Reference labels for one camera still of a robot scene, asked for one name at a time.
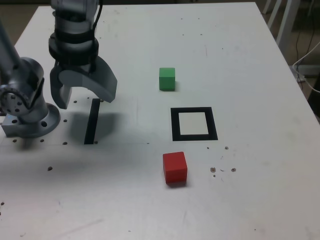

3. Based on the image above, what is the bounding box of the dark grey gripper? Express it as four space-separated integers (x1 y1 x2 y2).
49 56 118 110

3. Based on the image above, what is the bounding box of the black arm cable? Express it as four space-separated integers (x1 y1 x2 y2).
92 0 104 35

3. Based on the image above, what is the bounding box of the green cube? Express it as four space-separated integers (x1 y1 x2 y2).
158 67 176 92

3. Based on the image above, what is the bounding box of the black tape square outline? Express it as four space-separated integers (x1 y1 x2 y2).
170 106 219 142

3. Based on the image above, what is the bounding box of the black tape strip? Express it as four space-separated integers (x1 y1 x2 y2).
83 98 101 145

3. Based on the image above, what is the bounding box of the red cube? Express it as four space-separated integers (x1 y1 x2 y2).
162 151 188 187

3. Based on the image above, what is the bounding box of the white cable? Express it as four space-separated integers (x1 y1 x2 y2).
291 41 320 94

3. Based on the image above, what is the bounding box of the white furniture frame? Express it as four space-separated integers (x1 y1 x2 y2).
262 0 300 51

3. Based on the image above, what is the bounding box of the thin black cable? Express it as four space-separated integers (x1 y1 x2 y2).
295 29 301 62

